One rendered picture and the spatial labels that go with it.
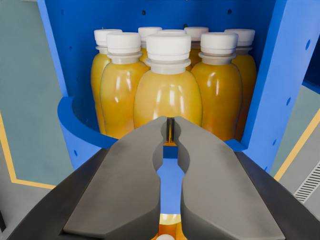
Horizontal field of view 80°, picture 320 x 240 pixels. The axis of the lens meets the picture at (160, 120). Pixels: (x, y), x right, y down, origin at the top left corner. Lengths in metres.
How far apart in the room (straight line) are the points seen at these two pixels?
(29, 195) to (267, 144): 2.53
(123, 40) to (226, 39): 0.11
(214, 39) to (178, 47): 0.06
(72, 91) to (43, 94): 1.45
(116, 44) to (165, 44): 0.07
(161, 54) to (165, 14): 0.23
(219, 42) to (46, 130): 1.78
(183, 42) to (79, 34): 0.19
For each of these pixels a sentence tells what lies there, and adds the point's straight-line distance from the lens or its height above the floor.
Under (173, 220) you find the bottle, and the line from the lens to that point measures 0.26.
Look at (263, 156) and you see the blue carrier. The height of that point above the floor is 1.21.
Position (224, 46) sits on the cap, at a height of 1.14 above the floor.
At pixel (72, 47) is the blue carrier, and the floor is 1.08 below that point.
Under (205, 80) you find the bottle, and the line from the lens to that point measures 0.22.
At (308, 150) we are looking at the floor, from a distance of 2.05.
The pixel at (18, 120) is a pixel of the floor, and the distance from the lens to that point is 1.99.
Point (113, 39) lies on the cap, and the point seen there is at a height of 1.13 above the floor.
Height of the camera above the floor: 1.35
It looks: 61 degrees down
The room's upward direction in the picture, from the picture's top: 174 degrees counter-clockwise
